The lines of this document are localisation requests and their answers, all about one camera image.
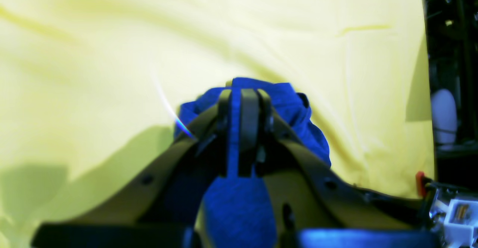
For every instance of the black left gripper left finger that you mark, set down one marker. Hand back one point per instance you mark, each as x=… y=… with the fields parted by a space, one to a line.
x=158 y=207

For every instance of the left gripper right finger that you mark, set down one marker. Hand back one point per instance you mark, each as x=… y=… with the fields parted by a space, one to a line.
x=313 y=207

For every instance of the red clamp top left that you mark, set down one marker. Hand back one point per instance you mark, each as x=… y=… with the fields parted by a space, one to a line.
x=421 y=181

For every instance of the yellow table cloth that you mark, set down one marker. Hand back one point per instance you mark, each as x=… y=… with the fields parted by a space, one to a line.
x=87 y=88

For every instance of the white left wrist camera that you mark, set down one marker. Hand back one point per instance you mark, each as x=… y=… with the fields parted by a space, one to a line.
x=454 y=217

